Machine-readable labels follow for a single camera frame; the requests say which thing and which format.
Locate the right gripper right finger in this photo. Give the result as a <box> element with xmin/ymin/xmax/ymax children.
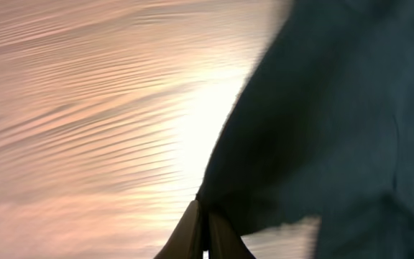
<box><xmin>208</xmin><ymin>212</ymin><xmax>255</xmax><ymax>259</ymax></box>

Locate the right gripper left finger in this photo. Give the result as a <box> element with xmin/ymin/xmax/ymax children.
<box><xmin>155</xmin><ymin>200</ymin><xmax>203</xmax><ymax>259</ymax></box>

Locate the black t-shirt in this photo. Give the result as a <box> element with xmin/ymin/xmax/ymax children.
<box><xmin>197</xmin><ymin>0</ymin><xmax>414</xmax><ymax>258</ymax></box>

